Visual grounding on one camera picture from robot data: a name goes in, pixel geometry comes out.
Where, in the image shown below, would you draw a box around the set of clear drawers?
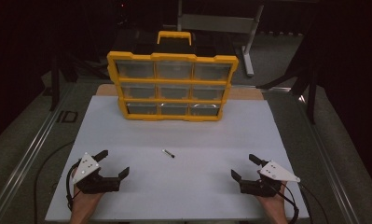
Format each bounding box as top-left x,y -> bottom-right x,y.
115,60 -> 227,117

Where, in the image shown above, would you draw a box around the grey metal stand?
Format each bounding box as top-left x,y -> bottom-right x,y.
176,0 -> 266,77

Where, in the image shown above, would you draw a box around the white board sheet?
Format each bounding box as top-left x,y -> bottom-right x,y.
44,94 -> 310,222

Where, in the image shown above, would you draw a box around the right hand-held gripper cable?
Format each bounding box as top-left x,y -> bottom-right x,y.
266,178 -> 300,224

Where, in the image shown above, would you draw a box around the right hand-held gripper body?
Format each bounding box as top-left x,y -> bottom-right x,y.
239,160 -> 301,198

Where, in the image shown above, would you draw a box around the black stand legs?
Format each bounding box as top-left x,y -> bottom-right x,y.
255,18 -> 320,125

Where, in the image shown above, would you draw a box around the person's right hand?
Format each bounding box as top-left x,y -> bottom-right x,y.
256,182 -> 289,217

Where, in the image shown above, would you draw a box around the black stand leg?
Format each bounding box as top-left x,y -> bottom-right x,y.
48,54 -> 63,112

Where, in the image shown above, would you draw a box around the black cable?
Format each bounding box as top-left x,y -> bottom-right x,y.
298,182 -> 330,224
34,140 -> 76,224

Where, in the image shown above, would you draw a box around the aluminium rail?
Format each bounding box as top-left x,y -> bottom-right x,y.
0,83 -> 77,224
256,85 -> 362,224

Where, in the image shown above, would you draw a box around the yellow and black organizer cabinet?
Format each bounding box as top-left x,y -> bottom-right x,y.
106,30 -> 240,122

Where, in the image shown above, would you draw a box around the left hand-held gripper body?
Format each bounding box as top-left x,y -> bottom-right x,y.
72,152 -> 122,194

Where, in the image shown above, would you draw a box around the person's left hand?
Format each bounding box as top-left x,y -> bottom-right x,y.
70,182 -> 105,215

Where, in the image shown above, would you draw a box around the clear plastic pull-out drawer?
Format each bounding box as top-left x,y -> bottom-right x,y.
193,63 -> 233,82

